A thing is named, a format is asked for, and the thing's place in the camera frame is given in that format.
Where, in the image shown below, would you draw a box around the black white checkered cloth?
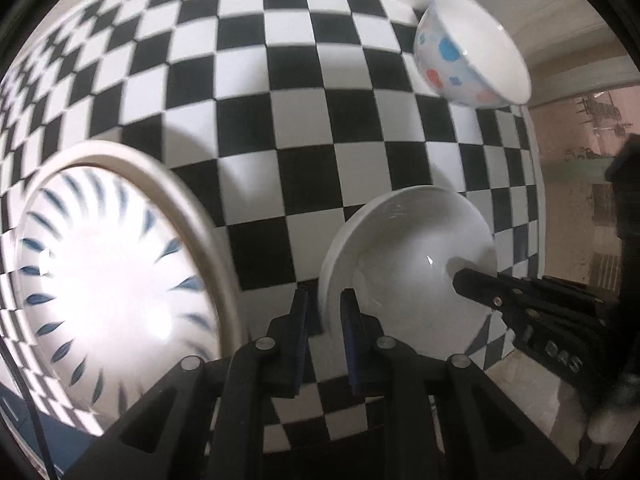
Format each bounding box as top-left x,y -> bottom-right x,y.
0,0 -> 546,456

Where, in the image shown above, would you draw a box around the black cable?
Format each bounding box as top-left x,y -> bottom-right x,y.
0,332 -> 58,480

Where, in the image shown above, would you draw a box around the white plate grey floral print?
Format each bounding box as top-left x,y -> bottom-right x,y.
0,140 -> 247,436

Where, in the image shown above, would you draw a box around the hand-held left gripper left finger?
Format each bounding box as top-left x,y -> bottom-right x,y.
65,287 -> 309,480

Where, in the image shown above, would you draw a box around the white bowl coloured dots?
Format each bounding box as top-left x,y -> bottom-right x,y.
413,0 -> 532,107

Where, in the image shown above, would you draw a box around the blue base cabinet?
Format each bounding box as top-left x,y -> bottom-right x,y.
0,385 -> 106,480

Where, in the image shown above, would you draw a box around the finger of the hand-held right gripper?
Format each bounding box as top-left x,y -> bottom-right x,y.
452,267 -> 621,322

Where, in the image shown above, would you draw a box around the glass sliding door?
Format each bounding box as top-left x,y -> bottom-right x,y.
520,10 -> 640,311

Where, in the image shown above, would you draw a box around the white plate blue striped rim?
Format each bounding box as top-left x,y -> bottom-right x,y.
12,162 -> 223,433

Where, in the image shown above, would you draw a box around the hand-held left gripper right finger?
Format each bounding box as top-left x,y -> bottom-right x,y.
340,290 -> 581,480

